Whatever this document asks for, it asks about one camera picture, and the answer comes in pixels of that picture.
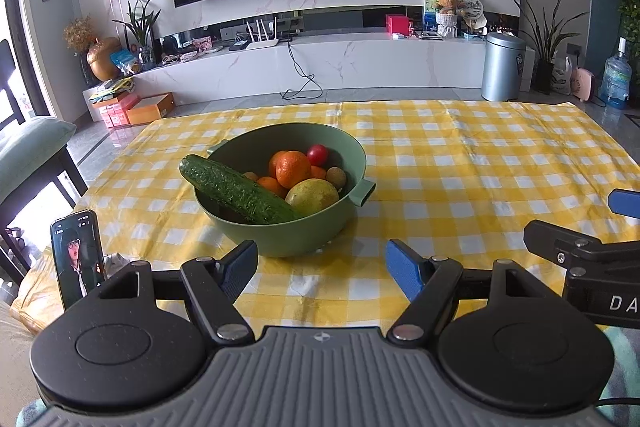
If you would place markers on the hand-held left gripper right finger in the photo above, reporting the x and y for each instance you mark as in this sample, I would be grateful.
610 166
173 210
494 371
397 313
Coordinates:
407 272

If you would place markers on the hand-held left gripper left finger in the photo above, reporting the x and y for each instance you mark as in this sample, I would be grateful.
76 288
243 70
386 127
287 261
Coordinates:
240 269

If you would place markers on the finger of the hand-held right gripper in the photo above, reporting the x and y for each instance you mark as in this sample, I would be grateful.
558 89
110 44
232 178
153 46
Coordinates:
575 247
626 203

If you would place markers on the green colander bowl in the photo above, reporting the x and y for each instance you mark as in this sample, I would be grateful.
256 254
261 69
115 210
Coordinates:
300 232

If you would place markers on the green cucumber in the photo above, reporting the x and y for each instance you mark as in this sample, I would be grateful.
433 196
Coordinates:
235 192

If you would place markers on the orange tangerine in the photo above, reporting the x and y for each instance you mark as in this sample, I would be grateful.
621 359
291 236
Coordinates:
273 163
318 172
293 169
271 187

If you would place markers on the yellow-green mango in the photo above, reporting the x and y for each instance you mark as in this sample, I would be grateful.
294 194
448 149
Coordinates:
312 197

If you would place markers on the red cherry tomato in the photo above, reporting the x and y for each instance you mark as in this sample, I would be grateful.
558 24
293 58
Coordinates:
317 153

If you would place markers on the teal striped blanket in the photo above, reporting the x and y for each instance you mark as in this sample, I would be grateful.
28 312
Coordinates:
622 357

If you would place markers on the blue water jug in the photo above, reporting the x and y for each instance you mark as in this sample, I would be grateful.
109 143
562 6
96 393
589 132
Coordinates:
616 79

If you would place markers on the pink small heater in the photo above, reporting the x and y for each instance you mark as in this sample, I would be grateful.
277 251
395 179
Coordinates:
584 84

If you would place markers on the yellow checkered tablecloth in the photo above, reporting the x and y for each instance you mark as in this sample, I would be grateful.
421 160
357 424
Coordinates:
475 157

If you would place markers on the white plastic bag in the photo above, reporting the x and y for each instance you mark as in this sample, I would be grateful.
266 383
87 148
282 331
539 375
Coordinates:
561 77

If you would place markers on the black smartphone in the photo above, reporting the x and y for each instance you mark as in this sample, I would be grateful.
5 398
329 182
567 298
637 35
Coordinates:
77 264

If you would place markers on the silver trash can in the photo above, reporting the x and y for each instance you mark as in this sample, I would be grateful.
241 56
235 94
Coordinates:
502 67

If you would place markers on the potted snake plant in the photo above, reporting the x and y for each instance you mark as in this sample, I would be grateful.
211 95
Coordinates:
545 37

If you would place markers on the orange cardboard box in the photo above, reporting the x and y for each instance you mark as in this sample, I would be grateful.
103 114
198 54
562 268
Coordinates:
150 108

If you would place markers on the potted green vine plant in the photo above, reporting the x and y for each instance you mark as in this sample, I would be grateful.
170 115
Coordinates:
625 17

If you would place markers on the pink cardboard box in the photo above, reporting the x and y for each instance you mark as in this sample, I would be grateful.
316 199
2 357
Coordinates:
117 112

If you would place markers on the white marble television cabinet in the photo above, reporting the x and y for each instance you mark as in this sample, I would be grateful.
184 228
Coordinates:
375 62

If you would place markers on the white router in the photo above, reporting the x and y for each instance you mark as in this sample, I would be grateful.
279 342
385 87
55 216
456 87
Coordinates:
262 43

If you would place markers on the blue snack bag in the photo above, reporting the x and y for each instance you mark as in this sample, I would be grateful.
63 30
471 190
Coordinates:
125 62

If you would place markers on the dark chair with cushion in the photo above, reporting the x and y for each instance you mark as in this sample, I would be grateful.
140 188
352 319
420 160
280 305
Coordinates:
30 152

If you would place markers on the round paper fan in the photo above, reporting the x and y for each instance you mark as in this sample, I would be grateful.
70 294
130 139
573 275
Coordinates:
474 9

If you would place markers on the red box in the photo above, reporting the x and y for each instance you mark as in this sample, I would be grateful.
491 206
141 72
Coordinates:
399 24

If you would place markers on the golden vase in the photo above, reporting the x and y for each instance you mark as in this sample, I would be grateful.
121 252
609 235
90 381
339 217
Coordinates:
102 59

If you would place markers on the potted long-leaf plant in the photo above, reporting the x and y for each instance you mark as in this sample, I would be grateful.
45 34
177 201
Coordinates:
140 27

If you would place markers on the brown teddy bear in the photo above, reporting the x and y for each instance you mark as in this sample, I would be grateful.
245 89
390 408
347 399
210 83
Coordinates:
446 9

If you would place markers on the blue green picture card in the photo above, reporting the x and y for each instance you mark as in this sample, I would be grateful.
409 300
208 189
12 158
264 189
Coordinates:
429 7

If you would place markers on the dried flower bunch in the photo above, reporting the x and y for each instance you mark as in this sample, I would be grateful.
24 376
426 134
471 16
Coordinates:
79 34

